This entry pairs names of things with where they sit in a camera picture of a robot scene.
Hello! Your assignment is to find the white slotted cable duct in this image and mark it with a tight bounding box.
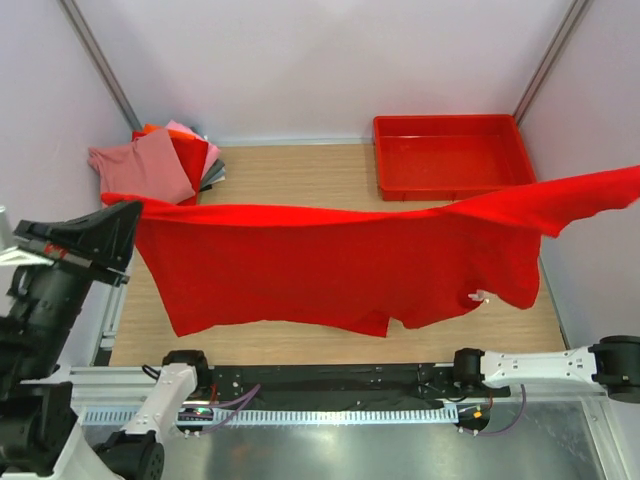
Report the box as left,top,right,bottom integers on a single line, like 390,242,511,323
81,404,459,427

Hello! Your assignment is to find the orange folded t shirt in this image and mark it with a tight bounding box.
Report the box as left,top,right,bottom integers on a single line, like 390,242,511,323
142,124,162,135

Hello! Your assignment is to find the dusty pink folded t shirt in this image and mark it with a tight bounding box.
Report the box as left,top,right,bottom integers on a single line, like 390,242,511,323
88,130,195,204

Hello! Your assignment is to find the red t shirt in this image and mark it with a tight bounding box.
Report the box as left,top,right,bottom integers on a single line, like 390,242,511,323
126,130,207,205
101,165,640,340

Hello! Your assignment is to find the aluminium frame post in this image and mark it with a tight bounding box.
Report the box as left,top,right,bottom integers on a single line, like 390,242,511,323
57,0,142,131
513,0,594,127

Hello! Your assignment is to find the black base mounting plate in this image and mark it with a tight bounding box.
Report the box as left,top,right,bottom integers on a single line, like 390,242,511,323
210,363,511,412

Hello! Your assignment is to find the red folded t shirt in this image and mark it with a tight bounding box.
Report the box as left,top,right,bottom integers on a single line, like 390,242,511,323
126,130,207,205

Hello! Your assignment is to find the light pink folded t shirt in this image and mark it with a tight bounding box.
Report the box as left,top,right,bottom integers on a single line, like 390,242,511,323
166,120,220,172

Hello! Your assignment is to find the red plastic tray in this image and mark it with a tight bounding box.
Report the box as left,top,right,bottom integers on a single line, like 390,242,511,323
373,114,536,202

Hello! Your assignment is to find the right aluminium frame post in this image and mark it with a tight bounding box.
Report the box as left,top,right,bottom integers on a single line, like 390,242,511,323
513,0,594,127

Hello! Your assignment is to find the left aluminium frame post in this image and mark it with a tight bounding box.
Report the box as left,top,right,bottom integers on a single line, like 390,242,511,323
57,0,142,131

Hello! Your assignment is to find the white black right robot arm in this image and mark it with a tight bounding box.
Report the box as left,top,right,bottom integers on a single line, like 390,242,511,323
450,335,639,404

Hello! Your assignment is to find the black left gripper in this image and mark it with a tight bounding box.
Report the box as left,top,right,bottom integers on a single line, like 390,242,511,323
10,193,142,373

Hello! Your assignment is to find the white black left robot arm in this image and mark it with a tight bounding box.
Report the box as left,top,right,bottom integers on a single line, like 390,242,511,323
1,201,212,479

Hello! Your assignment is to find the grey folded t shirt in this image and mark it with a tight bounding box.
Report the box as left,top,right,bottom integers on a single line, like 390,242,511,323
200,159,226,191

